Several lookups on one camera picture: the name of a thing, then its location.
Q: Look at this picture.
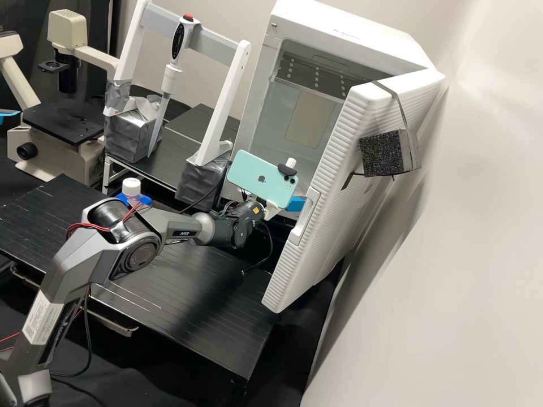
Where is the incubator door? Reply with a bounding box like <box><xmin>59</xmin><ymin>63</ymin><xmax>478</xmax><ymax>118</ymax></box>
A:
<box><xmin>261</xmin><ymin>70</ymin><xmax>446</xmax><ymax>315</ymax></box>

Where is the white pipette stand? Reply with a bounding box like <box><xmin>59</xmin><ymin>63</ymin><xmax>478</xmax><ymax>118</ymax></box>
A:
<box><xmin>112</xmin><ymin>0</ymin><xmax>252</xmax><ymax>167</ymax></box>

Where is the pipette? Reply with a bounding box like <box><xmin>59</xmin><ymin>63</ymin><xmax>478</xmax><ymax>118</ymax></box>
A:
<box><xmin>148</xmin><ymin>13</ymin><xmax>201</xmax><ymax>156</ymax></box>

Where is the black platform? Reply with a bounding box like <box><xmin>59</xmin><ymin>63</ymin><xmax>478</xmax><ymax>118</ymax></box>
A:
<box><xmin>104</xmin><ymin>101</ymin><xmax>243</xmax><ymax>200</ymax></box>
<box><xmin>87</xmin><ymin>241</ymin><xmax>284</xmax><ymax>389</ymax></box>
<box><xmin>0</xmin><ymin>172</ymin><xmax>143</xmax><ymax>332</ymax></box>

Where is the white-capped bottle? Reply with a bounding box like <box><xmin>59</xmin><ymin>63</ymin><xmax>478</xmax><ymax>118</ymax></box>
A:
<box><xmin>122</xmin><ymin>177</ymin><xmax>144</xmax><ymax>204</ymax></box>

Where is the white incubator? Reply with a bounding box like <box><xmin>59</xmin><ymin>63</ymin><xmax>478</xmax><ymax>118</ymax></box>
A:
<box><xmin>231</xmin><ymin>0</ymin><xmax>446</xmax><ymax>213</ymax></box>

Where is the blue bottle holder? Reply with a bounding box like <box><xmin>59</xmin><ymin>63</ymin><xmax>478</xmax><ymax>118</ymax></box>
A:
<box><xmin>117</xmin><ymin>193</ymin><xmax>154</xmax><ymax>209</ymax></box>

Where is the cream microscope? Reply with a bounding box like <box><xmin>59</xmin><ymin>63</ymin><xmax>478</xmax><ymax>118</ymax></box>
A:
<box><xmin>0</xmin><ymin>9</ymin><xmax>122</xmax><ymax>186</ymax></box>

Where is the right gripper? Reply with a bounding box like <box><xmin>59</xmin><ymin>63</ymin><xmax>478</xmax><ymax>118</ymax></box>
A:
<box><xmin>263</xmin><ymin>196</ymin><xmax>309</xmax><ymax>220</ymax></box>

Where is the black cable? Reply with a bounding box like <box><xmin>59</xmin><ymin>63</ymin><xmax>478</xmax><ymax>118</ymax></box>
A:
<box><xmin>239</xmin><ymin>220</ymin><xmax>274</xmax><ymax>279</ymax></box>
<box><xmin>42</xmin><ymin>295</ymin><xmax>93</xmax><ymax>379</ymax></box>

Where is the right wrist camera phone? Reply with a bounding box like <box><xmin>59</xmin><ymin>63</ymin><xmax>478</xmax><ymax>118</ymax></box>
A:
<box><xmin>226</xmin><ymin>149</ymin><xmax>301</xmax><ymax>212</ymax></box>

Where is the grey taped block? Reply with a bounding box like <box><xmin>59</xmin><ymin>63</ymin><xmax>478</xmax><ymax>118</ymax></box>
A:
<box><xmin>174</xmin><ymin>150</ymin><xmax>232</xmax><ymax>204</ymax></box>
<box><xmin>103</xmin><ymin>80</ymin><xmax>165</xmax><ymax>164</ymax></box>

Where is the white metal rack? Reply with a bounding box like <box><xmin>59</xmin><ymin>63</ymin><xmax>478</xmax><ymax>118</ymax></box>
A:
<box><xmin>101</xmin><ymin>144</ymin><xmax>179</xmax><ymax>193</ymax></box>

